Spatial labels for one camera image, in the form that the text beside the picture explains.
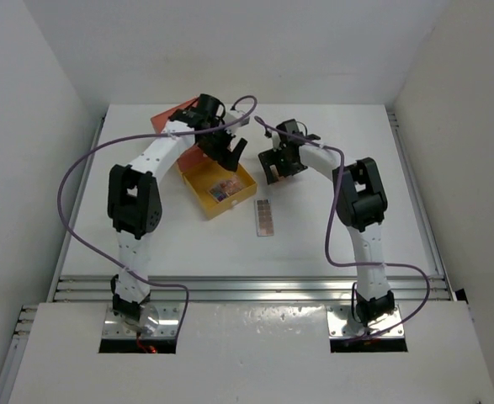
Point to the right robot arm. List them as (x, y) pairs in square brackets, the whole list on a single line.
[(359, 203)]

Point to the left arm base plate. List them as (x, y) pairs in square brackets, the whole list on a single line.
[(157, 321)]

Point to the colourful eyeshadow palette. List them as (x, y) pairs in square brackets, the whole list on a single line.
[(218, 193)]

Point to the round-pan eyeshadow palette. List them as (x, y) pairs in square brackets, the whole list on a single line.
[(232, 186)]

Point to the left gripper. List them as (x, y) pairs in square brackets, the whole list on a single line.
[(222, 153)]

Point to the long brown eyeshadow palette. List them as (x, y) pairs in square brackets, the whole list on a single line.
[(264, 218)]

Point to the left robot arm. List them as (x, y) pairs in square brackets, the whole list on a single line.
[(134, 201)]

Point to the aluminium rail frame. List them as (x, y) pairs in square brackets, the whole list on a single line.
[(93, 288)]

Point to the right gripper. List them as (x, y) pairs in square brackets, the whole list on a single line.
[(268, 158)]

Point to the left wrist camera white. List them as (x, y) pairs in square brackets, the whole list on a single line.
[(236, 118)]

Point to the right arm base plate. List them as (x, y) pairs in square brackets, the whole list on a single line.
[(341, 325)]

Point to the orange drawer cabinet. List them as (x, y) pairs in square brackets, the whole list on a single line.
[(192, 156)]

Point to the yellow bottom drawer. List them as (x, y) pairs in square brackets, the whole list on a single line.
[(207, 174)]

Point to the small square brown eyeshadow palette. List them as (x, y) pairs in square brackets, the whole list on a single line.
[(275, 173)]

